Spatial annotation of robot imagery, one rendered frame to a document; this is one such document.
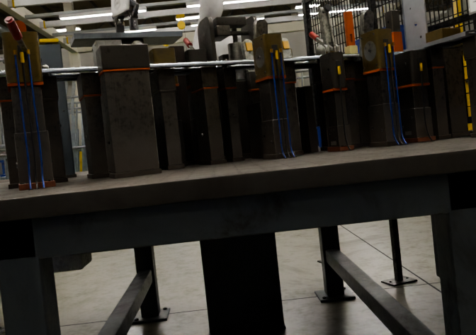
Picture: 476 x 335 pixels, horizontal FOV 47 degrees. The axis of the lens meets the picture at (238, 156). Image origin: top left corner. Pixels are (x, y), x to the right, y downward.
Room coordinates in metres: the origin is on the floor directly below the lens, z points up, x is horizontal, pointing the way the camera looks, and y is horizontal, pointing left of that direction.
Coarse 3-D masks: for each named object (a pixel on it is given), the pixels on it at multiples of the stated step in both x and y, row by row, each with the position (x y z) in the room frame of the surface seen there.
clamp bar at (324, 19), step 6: (324, 6) 1.98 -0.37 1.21; (330, 6) 1.99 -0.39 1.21; (318, 12) 2.01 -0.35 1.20; (324, 12) 2.00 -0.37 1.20; (324, 18) 2.01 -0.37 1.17; (324, 24) 2.00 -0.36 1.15; (330, 24) 2.00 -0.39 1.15; (324, 30) 1.99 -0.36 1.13; (330, 30) 2.00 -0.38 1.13; (324, 36) 1.99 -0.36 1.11; (330, 36) 2.01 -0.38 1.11; (324, 42) 1.99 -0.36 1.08; (330, 42) 2.01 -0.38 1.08
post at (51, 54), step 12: (48, 48) 1.79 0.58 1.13; (60, 48) 1.80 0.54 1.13; (48, 60) 1.79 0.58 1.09; (60, 60) 1.80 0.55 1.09; (60, 84) 1.80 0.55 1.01; (60, 96) 1.80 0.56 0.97; (60, 108) 1.79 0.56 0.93; (60, 120) 1.79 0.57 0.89; (72, 156) 1.80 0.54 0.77; (72, 168) 1.80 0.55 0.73
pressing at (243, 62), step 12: (228, 60) 1.61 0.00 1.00; (240, 60) 1.61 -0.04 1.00; (252, 60) 1.62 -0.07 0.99; (288, 60) 1.67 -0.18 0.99; (300, 60) 1.77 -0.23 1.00; (312, 60) 1.80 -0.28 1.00; (360, 60) 1.93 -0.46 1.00; (0, 72) 1.37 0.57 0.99; (48, 72) 1.48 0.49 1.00; (60, 72) 1.50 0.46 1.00; (72, 72) 1.51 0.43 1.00; (180, 72) 1.73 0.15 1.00
